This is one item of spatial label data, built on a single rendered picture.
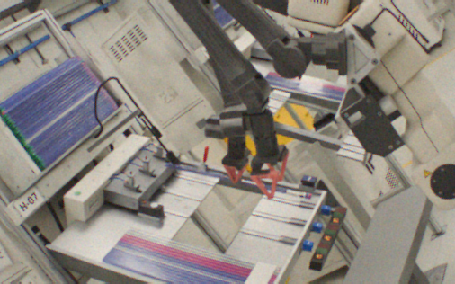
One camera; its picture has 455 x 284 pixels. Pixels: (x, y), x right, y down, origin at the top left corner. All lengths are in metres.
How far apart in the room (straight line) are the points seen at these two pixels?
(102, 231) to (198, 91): 1.30
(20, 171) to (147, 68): 1.38
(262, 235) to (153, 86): 1.42
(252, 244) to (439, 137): 0.73
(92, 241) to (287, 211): 0.66
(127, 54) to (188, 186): 1.18
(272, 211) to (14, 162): 0.87
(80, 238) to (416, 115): 1.10
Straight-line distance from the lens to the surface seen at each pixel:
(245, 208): 3.49
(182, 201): 2.32
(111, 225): 2.21
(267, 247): 2.12
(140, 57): 3.37
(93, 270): 2.05
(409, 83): 1.73
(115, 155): 2.43
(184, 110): 3.37
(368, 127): 1.71
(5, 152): 2.17
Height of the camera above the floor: 1.39
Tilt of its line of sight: 8 degrees down
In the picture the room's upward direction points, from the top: 38 degrees counter-clockwise
